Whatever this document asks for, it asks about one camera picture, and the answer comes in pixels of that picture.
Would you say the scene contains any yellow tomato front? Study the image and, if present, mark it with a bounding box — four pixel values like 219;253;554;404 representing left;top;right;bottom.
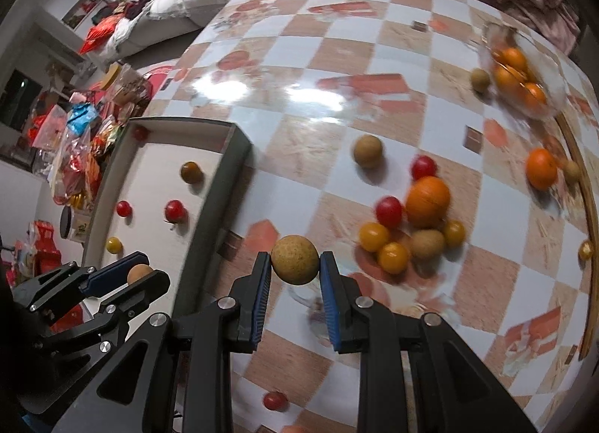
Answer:
106;236;123;254

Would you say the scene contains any red cherry tomato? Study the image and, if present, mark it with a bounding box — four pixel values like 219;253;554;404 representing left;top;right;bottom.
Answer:
375;196;403;230
116;200;133;218
410;155;438;181

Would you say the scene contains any dark longan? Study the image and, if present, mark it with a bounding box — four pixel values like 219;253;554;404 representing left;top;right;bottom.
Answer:
180;161;204;185

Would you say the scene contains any red tomato with stem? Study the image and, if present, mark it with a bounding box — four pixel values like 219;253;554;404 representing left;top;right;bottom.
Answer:
262;390;288;412

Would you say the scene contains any red gift box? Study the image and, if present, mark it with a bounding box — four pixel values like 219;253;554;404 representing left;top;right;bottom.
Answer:
30;220;62;276

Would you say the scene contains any black lidded jar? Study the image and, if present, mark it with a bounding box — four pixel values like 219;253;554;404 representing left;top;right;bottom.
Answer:
59;206;91;243

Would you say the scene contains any yellow cherry tomato right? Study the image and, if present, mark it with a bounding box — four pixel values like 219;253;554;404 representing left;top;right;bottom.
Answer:
377;242;411;276

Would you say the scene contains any yellow cherry tomato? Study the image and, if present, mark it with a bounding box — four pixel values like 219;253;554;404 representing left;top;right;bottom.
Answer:
377;242;411;276
358;222;391;254

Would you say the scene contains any longan beside orange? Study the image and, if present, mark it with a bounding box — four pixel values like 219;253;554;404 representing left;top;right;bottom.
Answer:
410;229;445;261

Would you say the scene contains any shallow white tray box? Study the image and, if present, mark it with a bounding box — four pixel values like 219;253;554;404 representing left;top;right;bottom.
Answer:
82;116;252;317

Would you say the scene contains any yellow cherry tomato left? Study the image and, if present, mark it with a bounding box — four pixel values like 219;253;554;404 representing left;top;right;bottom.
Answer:
358;222;391;254

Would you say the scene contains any snack bag pile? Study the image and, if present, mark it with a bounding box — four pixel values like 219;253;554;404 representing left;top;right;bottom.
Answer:
27;85;120;208

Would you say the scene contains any small dark yellow tomato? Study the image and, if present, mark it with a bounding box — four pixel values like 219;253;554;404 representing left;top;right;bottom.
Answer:
443;220;466;249

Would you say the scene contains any large orange in cluster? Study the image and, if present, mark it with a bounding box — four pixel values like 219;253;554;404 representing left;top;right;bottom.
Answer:
405;176;452;228

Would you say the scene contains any clear snack jar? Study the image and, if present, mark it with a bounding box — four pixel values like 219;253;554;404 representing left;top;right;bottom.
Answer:
100;63;152;106

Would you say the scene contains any red cherry tomato top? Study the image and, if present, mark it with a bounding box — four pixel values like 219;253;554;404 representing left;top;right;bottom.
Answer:
410;155;438;181

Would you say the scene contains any golden tomato at edge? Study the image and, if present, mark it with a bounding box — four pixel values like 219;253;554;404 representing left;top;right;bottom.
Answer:
578;239;594;261

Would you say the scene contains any red round mat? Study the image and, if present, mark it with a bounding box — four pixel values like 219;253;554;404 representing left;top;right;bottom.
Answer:
142;65;174;91

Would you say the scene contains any orange near table edge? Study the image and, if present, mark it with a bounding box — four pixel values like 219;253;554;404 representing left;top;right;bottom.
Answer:
525;148;557;191

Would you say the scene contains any longan by edge orange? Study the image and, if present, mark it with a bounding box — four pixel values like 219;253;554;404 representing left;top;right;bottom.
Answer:
562;160;582;185

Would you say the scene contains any longan beside bowl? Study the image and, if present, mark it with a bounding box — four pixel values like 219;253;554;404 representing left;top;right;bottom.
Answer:
470;68;492;94

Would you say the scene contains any orange in bowl right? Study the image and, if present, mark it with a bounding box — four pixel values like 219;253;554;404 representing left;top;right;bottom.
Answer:
523;82;547;112

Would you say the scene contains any orange in bowl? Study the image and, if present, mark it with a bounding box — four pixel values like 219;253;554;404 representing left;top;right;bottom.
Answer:
496;46;528;73
492;64;527;97
523;82;547;112

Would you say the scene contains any orange in bowl middle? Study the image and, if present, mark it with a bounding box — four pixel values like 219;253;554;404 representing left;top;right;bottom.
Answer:
492;64;527;97

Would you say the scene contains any glass fruit bowl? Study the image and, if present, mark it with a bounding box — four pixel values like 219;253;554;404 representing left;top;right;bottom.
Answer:
479;22;566;121

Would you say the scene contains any orange in bowl top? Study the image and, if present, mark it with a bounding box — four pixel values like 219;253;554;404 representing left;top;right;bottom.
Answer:
496;46;528;73

